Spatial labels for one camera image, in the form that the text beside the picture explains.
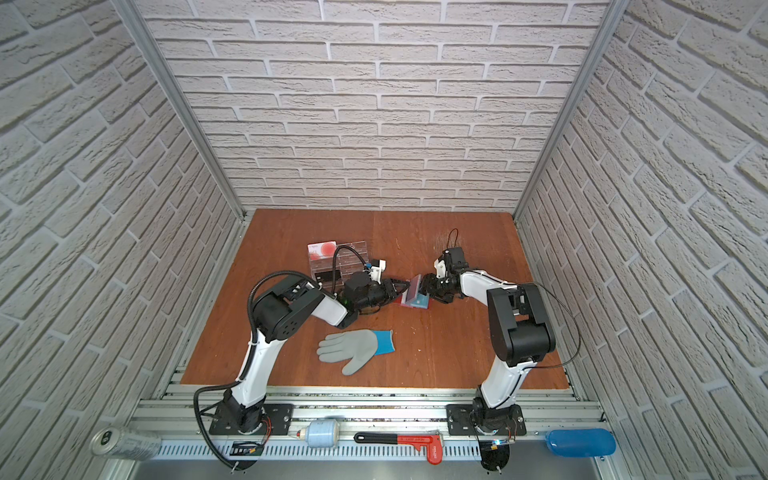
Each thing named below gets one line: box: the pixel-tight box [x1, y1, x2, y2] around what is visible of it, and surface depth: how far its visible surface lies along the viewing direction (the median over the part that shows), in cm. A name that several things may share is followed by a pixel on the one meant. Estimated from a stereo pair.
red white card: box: [308, 241, 337, 261], surface depth 99 cm
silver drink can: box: [90, 427, 161, 461], surface depth 62 cm
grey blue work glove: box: [317, 329, 395, 375], surface depth 87 cm
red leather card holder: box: [400, 274, 432, 310], surface depth 96 cm
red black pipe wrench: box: [354, 431, 444, 466], surface depth 72 cm
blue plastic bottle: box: [545, 428, 617, 458], surface depth 71 cm
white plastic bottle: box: [296, 418, 340, 448], surface depth 66 cm
